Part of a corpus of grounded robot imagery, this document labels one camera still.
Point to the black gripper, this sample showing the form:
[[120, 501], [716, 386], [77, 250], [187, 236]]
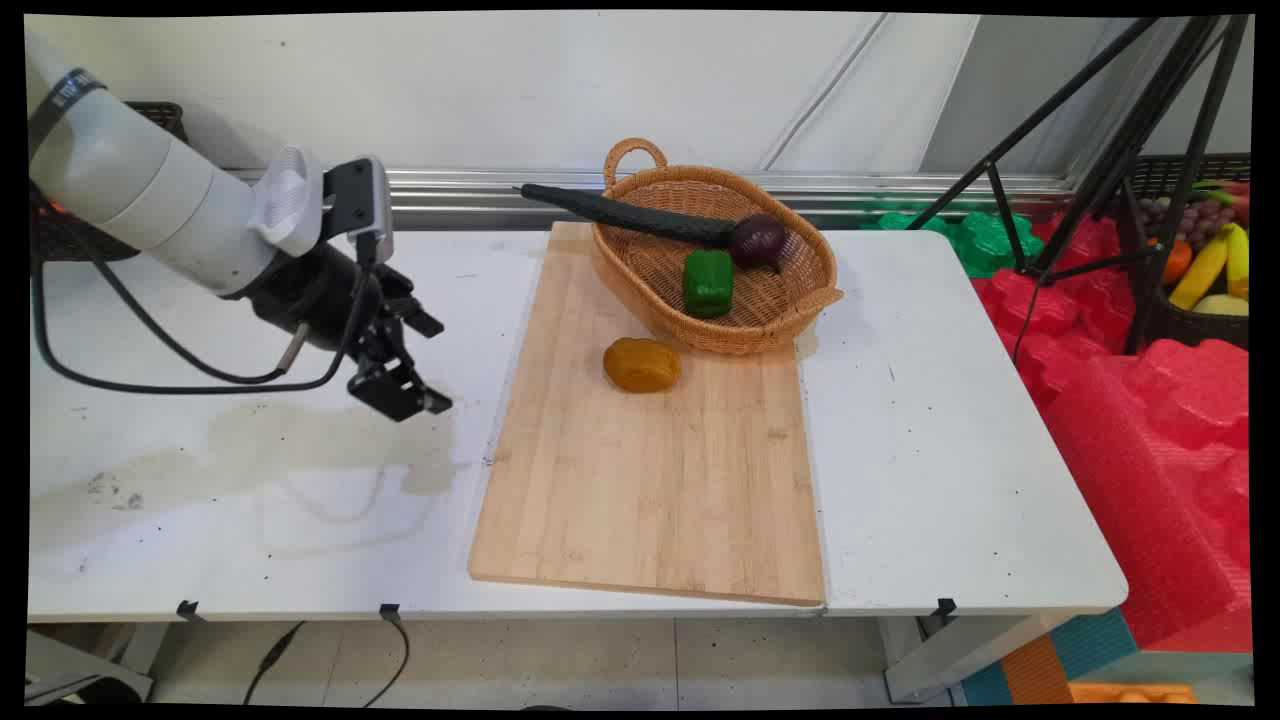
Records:
[[320, 295]]

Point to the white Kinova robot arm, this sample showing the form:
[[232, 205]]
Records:
[[150, 190]]

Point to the orange-yellow toy potato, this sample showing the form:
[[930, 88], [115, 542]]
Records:
[[642, 365]]

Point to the black table clip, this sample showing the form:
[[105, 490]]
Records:
[[944, 606], [187, 609], [389, 610]]

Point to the dark green toy cucumber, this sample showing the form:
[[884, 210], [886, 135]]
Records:
[[630, 215]]

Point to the wooden cutting board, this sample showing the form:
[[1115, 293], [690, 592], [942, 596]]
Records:
[[650, 480]]

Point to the green toy bell pepper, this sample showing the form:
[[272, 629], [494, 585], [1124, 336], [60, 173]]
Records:
[[708, 285]]

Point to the woven wicker basket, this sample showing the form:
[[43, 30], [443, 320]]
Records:
[[770, 300]]

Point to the purple toy onion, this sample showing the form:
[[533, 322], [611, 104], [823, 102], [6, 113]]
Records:
[[758, 240]]

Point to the green foam mat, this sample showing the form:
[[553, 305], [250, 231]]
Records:
[[985, 240]]

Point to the white table leg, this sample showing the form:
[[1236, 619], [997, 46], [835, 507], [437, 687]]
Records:
[[950, 660]]

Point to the blue and orange foam tile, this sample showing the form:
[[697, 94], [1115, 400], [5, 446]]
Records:
[[1060, 660]]

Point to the red foam mat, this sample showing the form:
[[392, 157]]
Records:
[[1150, 450]]

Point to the black tripod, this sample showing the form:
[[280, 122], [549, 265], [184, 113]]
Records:
[[1130, 150]]

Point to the orange toy fruit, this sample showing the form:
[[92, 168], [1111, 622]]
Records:
[[1177, 262]]

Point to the yellow toy banana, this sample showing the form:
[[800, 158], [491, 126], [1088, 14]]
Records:
[[1238, 260], [1200, 270]]

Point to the orange plastic object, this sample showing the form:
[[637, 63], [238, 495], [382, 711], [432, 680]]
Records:
[[1130, 693]]

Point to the purple toy grapes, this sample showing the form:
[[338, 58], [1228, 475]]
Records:
[[1200, 222]]

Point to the dark fruit basket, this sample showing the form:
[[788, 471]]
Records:
[[1215, 330]]

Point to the pale yellow toy fruit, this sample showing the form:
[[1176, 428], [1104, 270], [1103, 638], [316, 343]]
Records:
[[1222, 305]]

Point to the red and green toy fruit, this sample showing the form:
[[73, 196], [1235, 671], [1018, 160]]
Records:
[[1228, 192]]

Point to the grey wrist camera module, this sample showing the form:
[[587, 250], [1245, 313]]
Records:
[[362, 200]]

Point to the aluminium wall rail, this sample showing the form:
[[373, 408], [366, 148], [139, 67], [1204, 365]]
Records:
[[700, 185]]

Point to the grey base plate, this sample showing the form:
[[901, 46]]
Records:
[[80, 675]]

